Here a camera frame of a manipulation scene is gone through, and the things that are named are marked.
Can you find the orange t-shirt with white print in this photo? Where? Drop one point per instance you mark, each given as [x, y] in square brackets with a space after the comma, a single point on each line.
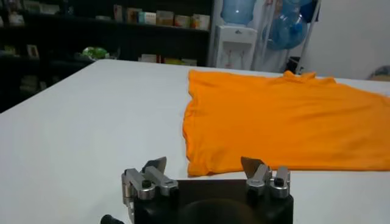
[274, 121]

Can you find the pile of grey clothes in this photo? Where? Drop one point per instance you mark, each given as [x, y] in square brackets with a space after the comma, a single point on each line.
[381, 73]

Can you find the white red medicine box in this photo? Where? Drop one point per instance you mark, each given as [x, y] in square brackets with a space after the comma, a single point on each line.
[182, 21]

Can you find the labelled blue water bottle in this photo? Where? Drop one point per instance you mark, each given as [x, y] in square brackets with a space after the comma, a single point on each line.
[237, 12]

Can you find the black shelving unit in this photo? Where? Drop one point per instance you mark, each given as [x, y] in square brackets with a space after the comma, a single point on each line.
[91, 33]

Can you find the white water dispenser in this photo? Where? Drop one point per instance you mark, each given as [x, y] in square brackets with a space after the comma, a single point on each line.
[234, 45]

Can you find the green snack bag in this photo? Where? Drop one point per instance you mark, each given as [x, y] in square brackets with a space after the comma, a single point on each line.
[94, 52]

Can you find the orange white medicine box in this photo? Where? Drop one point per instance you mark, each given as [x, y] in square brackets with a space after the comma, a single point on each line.
[133, 15]

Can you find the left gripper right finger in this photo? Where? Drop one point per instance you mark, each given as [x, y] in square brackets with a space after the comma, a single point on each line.
[259, 176]

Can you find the teal white medicine box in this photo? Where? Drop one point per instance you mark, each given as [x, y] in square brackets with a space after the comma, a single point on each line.
[148, 18]

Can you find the white metal jug rack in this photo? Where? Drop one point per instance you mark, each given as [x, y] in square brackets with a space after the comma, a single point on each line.
[307, 39]

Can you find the yellow white medicine box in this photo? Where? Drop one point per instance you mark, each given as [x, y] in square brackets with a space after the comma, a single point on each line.
[195, 21]

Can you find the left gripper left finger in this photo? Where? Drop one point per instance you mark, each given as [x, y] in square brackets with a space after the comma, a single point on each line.
[135, 179]

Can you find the yellow green medicine box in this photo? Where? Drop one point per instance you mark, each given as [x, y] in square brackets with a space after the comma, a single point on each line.
[164, 18]

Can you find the blue water jug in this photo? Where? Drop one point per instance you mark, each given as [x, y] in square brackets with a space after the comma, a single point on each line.
[286, 33]

